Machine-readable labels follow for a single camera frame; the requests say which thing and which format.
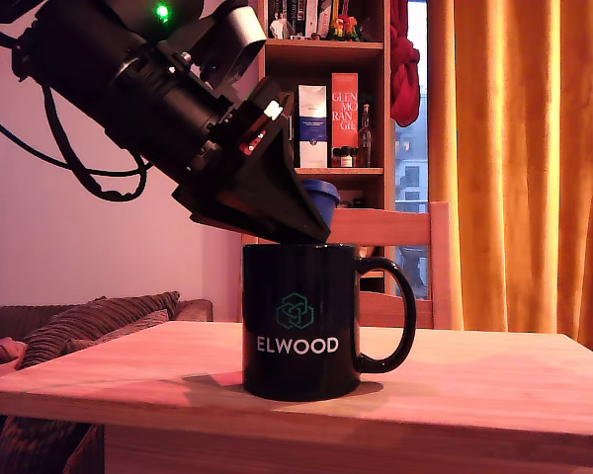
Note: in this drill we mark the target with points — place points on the plain brown cushion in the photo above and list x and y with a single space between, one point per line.
128 328

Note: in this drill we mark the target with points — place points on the red Glenmorangie box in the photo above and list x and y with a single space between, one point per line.
344 89

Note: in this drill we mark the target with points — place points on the wooden bookshelf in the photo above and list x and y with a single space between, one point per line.
326 47

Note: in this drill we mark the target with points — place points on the white figurine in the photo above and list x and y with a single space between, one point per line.
279 27

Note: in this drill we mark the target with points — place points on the white and blue box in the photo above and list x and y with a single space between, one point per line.
312 148

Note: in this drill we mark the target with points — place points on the pink cloth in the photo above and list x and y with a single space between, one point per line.
0 353

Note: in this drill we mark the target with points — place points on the colourful toy figure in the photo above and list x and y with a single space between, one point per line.
345 27

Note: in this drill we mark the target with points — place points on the striped brown cushion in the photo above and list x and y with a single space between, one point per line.
34 444
89 321

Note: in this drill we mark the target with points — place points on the small black jar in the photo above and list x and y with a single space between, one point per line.
360 203

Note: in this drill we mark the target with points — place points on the red hanging cloth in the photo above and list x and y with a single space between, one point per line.
404 84

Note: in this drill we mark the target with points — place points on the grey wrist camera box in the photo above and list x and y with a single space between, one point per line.
242 39

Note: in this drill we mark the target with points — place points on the white book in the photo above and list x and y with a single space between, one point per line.
312 15

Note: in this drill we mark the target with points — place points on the black Elwood mug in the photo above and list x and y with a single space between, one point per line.
296 296

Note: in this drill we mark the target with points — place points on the blue coffee capsule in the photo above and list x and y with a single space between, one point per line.
323 197

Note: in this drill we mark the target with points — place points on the small dark-capped jar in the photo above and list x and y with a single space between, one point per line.
346 160

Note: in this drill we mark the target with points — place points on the wooden chair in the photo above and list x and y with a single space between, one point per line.
385 227

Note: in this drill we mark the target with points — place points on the black book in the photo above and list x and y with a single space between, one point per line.
300 15

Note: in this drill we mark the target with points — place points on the amber glass bottle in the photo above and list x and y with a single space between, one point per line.
365 138

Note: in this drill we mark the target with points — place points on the orange curtain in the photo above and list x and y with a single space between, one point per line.
524 173

